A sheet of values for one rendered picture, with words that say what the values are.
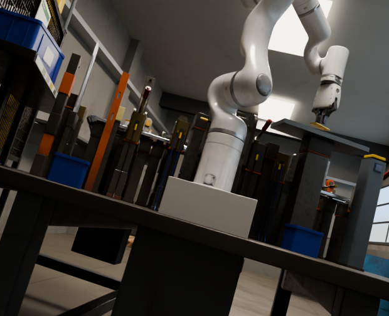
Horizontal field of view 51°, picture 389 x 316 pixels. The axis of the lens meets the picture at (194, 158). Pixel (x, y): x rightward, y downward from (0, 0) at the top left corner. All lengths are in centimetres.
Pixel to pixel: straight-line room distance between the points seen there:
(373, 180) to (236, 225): 79
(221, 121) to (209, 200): 27
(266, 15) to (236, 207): 67
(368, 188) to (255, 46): 75
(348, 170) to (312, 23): 782
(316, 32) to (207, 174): 77
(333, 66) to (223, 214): 88
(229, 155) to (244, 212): 20
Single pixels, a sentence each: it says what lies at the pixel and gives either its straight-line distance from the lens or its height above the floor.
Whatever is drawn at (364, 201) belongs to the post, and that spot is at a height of 96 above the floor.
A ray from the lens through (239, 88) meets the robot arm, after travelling 128.
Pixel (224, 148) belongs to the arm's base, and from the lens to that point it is 123.
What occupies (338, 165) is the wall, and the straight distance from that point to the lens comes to 936.
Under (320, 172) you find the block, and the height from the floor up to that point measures 102.
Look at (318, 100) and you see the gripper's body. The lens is 175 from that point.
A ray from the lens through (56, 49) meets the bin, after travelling 157.
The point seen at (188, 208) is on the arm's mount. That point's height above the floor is 73.
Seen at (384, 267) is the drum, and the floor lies 80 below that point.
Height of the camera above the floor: 71
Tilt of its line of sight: 8 degrees up
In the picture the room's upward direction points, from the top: 16 degrees clockwise
